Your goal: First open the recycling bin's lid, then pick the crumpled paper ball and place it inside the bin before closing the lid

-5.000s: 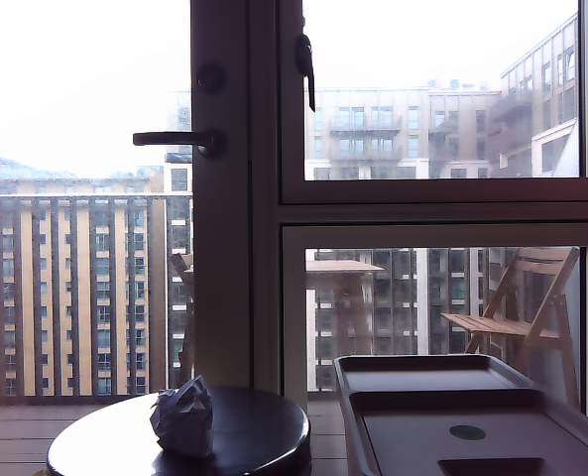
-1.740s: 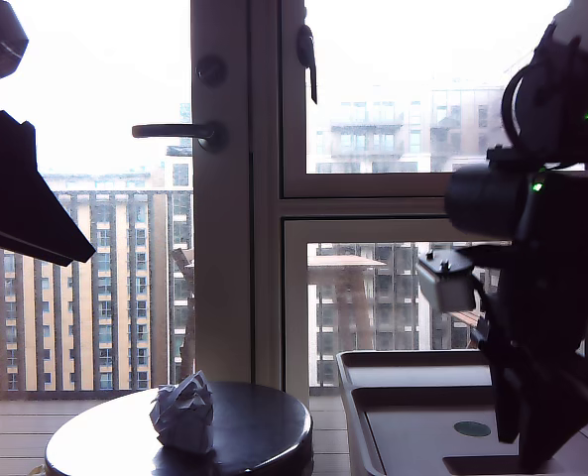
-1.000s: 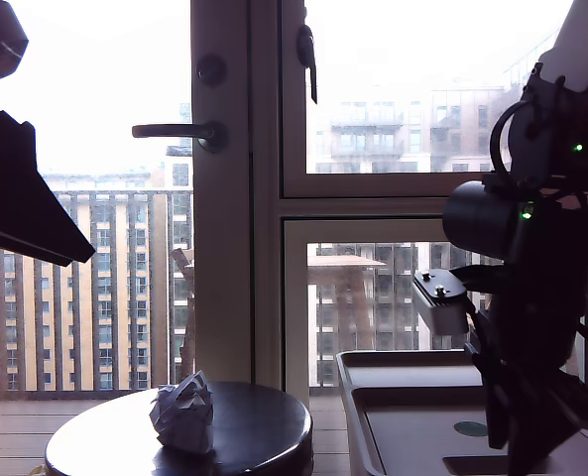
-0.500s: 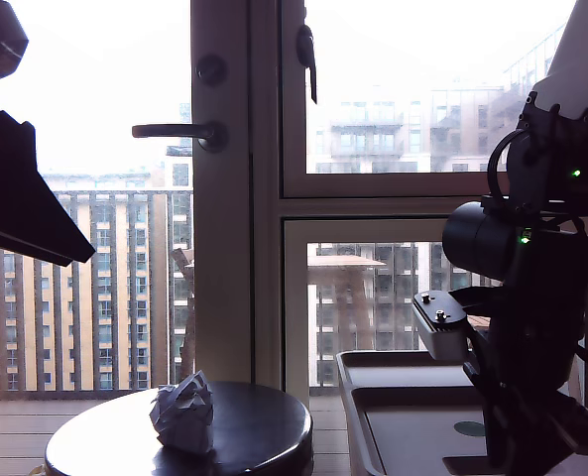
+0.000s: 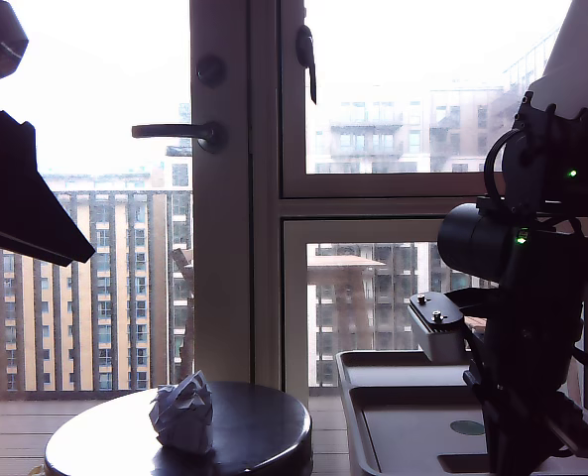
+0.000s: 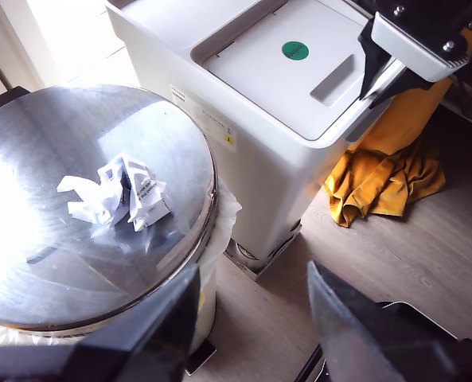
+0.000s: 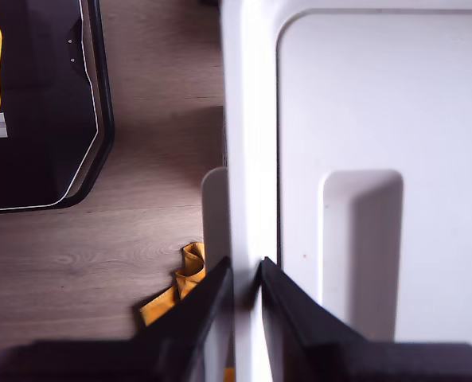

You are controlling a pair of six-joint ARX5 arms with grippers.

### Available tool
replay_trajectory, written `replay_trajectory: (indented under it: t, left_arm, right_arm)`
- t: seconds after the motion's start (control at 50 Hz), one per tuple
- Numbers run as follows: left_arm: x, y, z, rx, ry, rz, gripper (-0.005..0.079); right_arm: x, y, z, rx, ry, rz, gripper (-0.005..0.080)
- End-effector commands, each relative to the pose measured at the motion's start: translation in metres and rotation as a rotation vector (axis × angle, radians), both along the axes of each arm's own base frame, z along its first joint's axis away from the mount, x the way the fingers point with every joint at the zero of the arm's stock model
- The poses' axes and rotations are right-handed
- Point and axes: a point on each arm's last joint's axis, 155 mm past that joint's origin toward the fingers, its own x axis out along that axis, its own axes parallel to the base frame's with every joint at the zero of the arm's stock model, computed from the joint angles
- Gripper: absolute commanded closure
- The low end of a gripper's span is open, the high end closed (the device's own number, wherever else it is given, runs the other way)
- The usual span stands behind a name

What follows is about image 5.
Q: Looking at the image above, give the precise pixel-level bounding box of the dark lever door handle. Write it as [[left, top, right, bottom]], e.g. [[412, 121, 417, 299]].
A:
[[131, 121, 228, 154]]

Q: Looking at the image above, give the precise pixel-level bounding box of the slatted balcony railing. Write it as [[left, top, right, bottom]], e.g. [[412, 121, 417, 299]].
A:
[[45, 190, 195, 401]]

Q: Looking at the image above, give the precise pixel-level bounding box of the grey balcony door frame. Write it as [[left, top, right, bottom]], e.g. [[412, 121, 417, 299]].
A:
[[188, 0, 255, 388]]

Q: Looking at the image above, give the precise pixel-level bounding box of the round dark wooden stool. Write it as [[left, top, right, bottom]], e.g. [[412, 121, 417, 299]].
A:
[[44, 380, 314, 476]]

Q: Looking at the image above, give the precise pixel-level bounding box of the wooden balcony table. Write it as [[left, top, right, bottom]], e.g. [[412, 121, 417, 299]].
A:
[[306, 253, 387, 351]]

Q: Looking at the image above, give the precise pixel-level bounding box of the round door lock knob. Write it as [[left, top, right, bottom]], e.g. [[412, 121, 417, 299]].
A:
[[195, 54, 227, 88]]

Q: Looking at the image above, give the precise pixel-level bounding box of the grey plastic bin lid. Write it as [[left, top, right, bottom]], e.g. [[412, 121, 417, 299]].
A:
[[335, 349, 588, 476]]

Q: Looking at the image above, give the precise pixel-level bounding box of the white paper ball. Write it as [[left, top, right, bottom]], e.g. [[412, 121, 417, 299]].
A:
[[148, 370, 214, 455]]

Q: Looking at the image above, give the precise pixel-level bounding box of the short black cable loop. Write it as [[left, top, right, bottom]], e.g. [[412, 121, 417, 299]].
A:
[[484, 127, 521, 199]]

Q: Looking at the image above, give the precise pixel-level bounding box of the dark window handle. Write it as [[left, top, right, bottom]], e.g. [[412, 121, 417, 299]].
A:
[[295, 24, 318, 105]]

